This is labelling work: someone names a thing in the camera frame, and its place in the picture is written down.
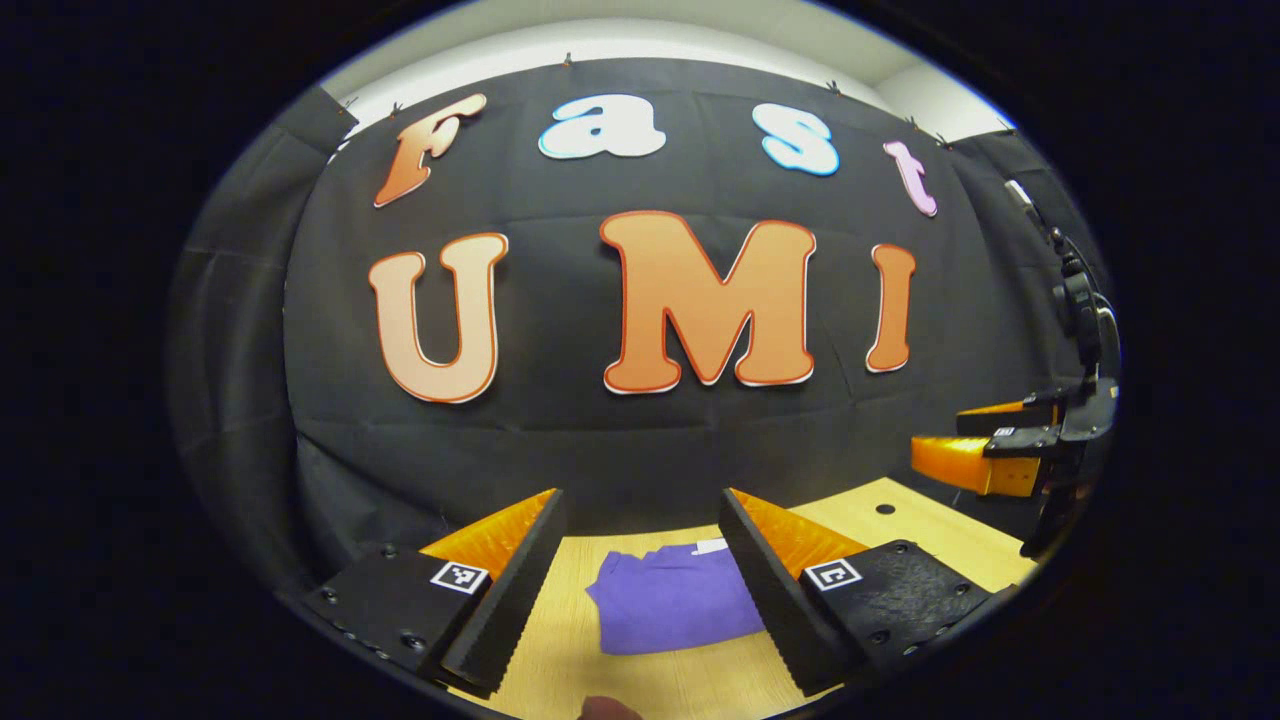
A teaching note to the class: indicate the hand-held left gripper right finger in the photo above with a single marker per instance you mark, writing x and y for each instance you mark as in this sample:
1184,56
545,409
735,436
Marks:
765,600

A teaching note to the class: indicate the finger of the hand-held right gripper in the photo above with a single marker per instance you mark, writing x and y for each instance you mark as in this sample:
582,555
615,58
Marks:
960,465
1010,418

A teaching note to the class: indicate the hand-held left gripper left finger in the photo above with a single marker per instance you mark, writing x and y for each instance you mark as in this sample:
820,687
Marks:
515,600

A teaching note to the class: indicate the black backdrop cloth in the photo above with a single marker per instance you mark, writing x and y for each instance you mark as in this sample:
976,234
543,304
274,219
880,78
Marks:
600,440

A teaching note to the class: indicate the purple shirt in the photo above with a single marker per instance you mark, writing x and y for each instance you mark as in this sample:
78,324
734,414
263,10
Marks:
670,600

